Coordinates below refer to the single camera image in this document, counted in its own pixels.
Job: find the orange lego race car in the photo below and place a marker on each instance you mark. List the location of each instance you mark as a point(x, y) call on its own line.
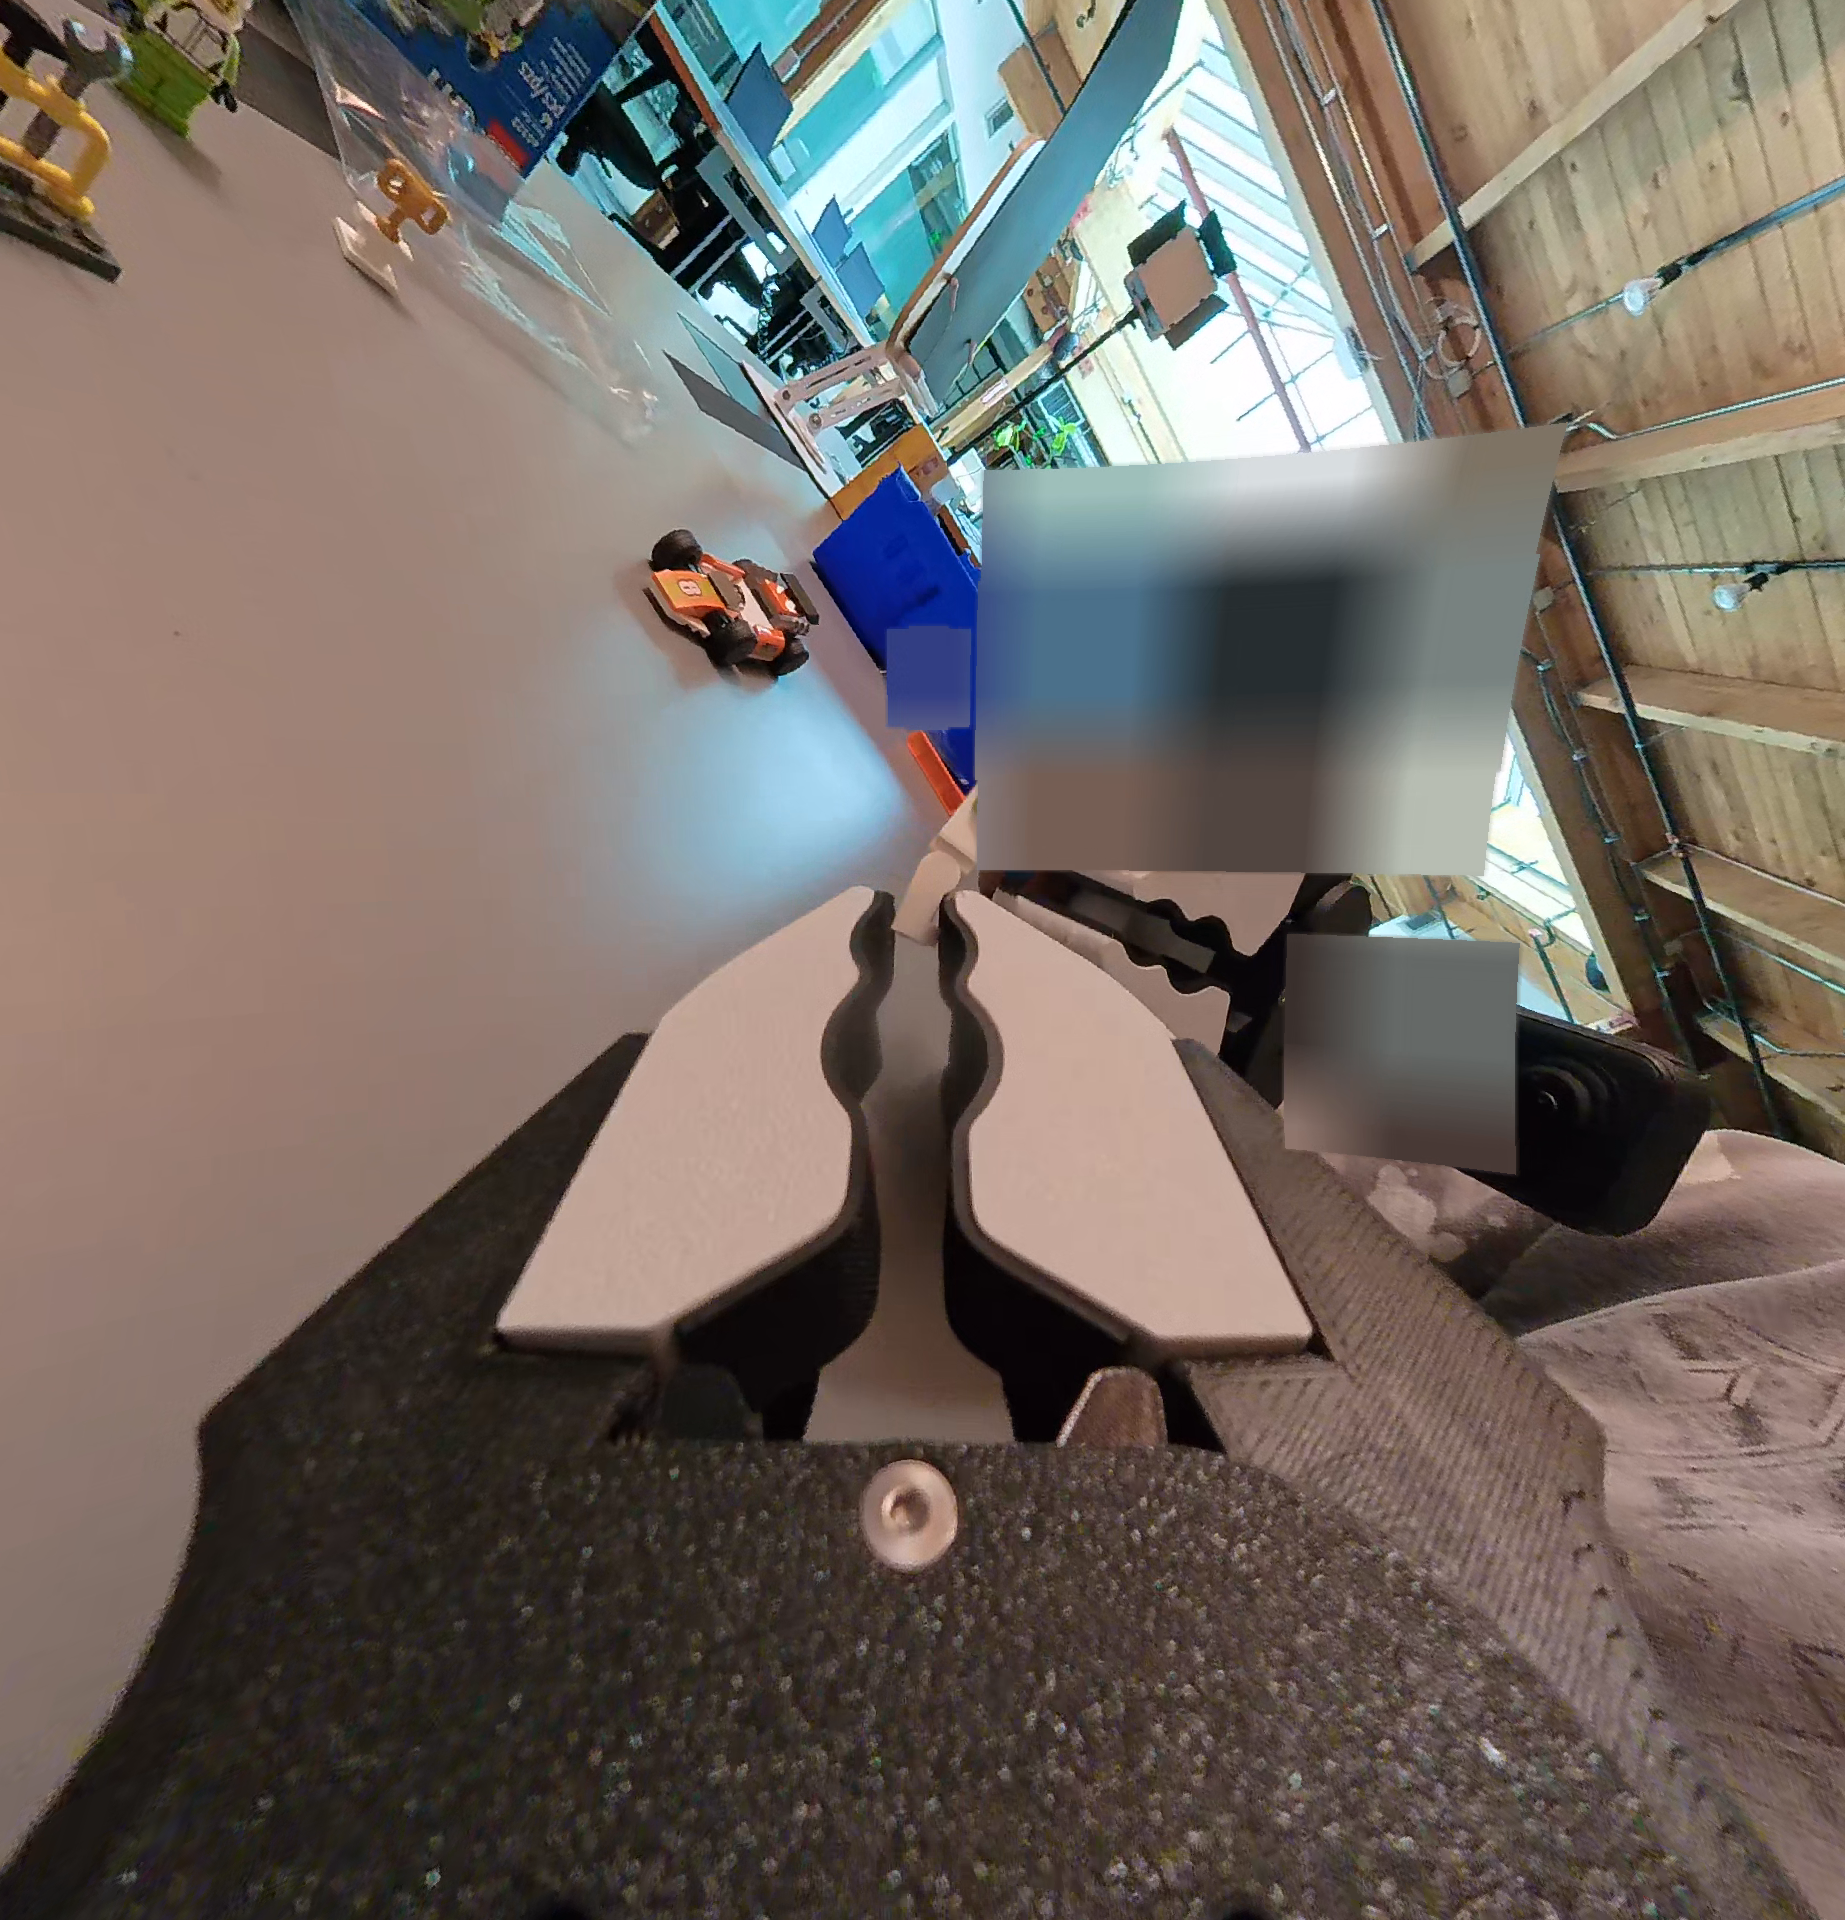
point(737, 600)

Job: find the long wooden office desk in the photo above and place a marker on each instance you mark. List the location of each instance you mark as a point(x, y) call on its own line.
point(757, 181)

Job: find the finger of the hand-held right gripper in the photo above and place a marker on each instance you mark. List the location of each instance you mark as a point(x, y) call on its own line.
point(1146, 990)
point(1176, 900)

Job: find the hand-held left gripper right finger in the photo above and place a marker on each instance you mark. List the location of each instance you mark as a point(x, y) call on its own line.
point(1131, 1185)

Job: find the green lego minifigure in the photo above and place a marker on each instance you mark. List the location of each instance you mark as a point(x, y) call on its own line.
point(178, 54)

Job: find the clear plastic bag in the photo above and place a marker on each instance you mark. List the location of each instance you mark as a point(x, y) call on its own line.
point(532, 301)

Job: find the small white lego piece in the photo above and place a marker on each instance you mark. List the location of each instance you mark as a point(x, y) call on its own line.
point(937, 871)

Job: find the studio light panel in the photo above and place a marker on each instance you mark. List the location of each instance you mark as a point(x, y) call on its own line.
point(1176, 279)

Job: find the white display stand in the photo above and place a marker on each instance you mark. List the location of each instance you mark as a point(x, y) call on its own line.
point(847, 391)

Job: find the tall black panel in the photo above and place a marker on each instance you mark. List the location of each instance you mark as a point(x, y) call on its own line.
point(1041, 181)

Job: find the small yellow lego piece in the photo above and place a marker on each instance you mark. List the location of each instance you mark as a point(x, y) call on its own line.
point(37, 135)

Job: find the blue plastic bin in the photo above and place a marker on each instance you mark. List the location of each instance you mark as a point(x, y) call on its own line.
point(898, 585)

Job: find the small tan lego piece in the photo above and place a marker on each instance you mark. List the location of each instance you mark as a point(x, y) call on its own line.
point(393, 216)

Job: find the orange cardboard box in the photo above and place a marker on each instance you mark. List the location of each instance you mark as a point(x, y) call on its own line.
point(888, 466)

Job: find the blue lego set box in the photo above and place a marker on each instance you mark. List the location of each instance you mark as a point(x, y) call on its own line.
point(532, 68)

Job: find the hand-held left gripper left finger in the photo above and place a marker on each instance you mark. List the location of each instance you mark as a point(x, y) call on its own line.
point(681, 1185)

